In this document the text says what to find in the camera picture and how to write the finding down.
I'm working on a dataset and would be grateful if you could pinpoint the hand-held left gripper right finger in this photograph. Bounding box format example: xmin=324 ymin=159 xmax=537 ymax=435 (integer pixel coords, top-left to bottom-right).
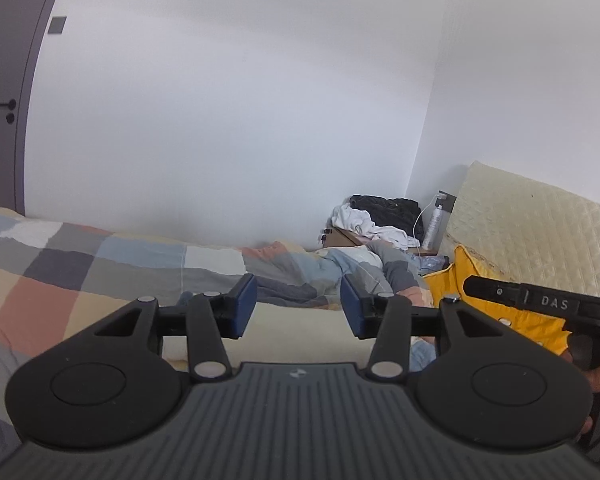
xmin=340 ymin=274 xmax=514 ymax=381

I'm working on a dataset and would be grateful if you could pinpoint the cream quilted headboard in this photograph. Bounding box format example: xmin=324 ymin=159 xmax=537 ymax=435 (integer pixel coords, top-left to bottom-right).
xmin=437 ymin=161 xmax=600 ymax=312

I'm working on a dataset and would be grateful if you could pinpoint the checkered quilt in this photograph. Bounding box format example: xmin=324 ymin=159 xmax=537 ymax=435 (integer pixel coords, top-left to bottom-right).
xmin=0 ymin=204 xmax=451 ymax=428

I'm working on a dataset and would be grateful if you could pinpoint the black garment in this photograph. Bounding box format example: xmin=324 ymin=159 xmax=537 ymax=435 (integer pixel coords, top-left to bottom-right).
xmin=348 ymin=194 xmax=422 ymax=235

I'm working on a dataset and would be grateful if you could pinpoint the brown nightstand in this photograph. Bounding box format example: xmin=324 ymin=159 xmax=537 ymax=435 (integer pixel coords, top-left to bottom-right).
xmin=317 ymin=227 xmax=439 ymax=259

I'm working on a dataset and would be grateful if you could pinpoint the yellow pillow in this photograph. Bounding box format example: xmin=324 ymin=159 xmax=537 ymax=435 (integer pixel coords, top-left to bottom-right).
xmin=422 ymin=244 xmax=574 ymax=357

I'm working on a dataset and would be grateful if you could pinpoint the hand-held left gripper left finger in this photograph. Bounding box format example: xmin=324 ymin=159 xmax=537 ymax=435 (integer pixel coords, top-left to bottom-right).
xmin=94 ymin=274 xmax=259 ymax=381

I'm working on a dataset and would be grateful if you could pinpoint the fluffy cream garment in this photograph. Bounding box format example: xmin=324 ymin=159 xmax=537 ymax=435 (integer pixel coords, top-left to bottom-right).
xmin=162 ymin=305 xmax=437 ymax=374

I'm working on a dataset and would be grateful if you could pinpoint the white spray bottle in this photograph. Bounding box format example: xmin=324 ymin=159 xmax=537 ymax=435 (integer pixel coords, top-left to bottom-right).
xmin=426 ymin=205 xmax=446 ymax=251

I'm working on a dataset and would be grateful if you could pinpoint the white garment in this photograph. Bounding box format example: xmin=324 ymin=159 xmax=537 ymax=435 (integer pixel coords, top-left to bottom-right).
xmin=330 ymin=203 xmax=421 ymax=252

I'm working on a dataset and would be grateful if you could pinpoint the white cable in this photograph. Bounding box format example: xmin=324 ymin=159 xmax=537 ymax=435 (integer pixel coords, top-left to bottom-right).
xmin=412 ymin=192 xmax=444 ymax=252

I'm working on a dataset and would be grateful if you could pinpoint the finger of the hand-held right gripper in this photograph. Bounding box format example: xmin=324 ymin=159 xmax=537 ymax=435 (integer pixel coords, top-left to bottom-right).
xmin=462 ymin=275 xmax=526 ymax=307

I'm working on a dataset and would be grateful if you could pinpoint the grey door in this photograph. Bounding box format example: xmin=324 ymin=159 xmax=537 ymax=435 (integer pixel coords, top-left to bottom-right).
xmin=0 ymin=0 xmax=74 ymax=217

